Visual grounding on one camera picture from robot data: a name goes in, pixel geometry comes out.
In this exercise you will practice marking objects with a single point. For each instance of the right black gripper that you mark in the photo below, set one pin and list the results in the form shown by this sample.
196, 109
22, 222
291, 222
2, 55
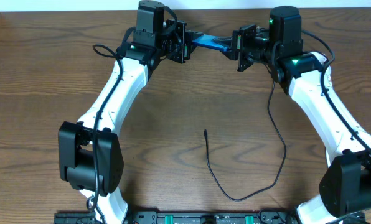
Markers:
244, 47

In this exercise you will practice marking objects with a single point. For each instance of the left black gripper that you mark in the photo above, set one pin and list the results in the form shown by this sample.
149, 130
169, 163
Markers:
183, 41

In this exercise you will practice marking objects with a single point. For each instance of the blue Galaxy smartphone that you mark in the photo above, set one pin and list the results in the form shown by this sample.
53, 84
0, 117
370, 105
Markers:
208, 41

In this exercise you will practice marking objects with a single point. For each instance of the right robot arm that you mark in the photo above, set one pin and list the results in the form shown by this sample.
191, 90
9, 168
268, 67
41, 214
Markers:
306, 77

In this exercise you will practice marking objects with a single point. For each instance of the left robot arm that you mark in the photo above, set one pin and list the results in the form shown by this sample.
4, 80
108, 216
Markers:
90, 157

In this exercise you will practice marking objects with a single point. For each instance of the white power strip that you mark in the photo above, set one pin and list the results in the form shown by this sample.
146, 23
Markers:
323, 59

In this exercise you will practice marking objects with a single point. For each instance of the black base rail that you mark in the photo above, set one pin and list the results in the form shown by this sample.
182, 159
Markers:
151, 217

